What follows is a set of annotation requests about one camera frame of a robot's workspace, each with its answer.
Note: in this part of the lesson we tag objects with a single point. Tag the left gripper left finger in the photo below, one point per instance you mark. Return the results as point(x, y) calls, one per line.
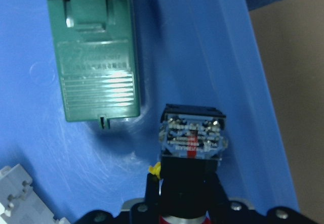
point(147, 211)

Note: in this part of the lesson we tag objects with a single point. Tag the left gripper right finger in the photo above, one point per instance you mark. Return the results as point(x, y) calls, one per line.
point(220, 208)

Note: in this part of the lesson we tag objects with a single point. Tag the red push button switch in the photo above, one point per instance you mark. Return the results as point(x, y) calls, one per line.
point(191, 148)

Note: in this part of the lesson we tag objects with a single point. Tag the white circuit breaker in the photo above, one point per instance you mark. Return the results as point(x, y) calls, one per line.
point(19, 202)

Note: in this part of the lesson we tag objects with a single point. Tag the blue plastic tray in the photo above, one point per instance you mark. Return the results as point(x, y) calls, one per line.
point(191, 52)

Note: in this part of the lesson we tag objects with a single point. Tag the green relay module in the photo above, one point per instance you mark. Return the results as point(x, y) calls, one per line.
point(96, 57)

